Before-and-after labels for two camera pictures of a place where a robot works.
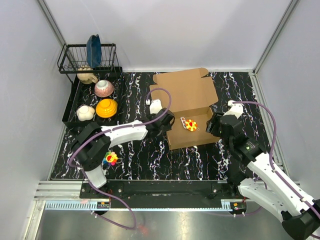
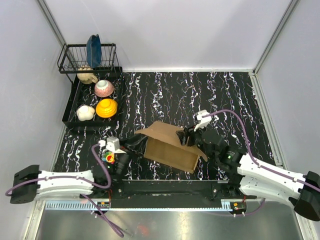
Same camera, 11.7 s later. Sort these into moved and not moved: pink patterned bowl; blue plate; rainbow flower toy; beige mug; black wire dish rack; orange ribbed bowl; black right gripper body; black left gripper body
Moved: black right gripper body; black left gripper body
Not moved: rainbow flower toy; black wire dish rack; pink patterned bowl; beige mug; blue plate; orange ribbed bowl
